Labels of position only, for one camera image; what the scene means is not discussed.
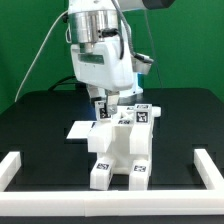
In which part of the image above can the white chair seat part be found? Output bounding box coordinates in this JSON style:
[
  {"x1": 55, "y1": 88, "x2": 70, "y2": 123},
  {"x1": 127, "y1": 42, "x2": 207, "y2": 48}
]
[{"x1": 97, "y1": 124, "x2": 152, "y2": 175}]

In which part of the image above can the white chair back frame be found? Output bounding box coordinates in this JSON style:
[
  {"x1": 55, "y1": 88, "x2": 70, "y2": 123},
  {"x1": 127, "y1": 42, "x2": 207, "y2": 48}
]
[{"x1": 87, "y1": 102, "x2": 161, "y2": 155}]

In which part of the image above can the white U-shaped border fence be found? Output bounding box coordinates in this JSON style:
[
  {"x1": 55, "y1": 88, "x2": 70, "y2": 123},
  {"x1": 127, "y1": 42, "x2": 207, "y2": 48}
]
[{"x1": 0, "y1": 149, "x2": 224, "y2": 217}]

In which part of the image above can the white tagged cube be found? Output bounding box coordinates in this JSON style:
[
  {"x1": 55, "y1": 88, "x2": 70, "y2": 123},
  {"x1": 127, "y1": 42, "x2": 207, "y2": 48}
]
[
  {"x1": 95, "y1": 101, "x2": 111, "y2": 120},
  {"x1": 134, "y1": 104, "x2": 152, "y2": 124}
]

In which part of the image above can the white cable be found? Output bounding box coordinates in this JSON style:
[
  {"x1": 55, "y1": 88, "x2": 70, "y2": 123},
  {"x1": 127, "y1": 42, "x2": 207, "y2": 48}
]
[{"x1": 14, "y1": 9, "x2": 71, "y2": 103}]

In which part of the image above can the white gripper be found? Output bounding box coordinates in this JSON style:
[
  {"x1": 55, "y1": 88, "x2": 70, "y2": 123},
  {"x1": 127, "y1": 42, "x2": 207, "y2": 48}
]
[{"x1": 71, "y1": 36, "x2": 153, "y2": 115}]

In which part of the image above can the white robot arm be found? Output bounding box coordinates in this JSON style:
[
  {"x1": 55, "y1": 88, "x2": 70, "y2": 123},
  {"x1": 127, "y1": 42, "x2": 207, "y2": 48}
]
[{"x1": 67, "y1": 0, "x2": 175, "y2": 115}]

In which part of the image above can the black cable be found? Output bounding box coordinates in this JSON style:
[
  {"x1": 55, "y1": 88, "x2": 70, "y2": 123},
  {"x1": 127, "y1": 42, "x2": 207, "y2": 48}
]
[{"x1": 48, "y1": 75, "x2": 78, "y2": 92}]

